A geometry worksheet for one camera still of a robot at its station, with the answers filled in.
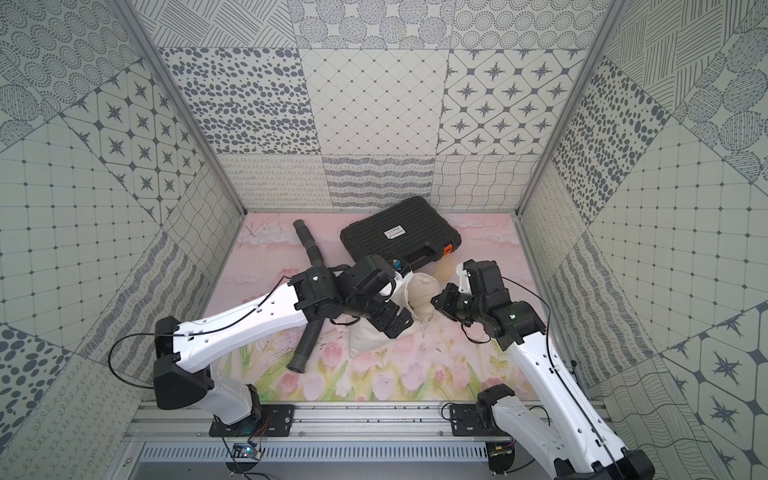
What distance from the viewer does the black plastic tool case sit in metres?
1.03

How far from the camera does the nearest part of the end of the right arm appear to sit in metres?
0.61

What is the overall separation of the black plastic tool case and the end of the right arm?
1.24 feet
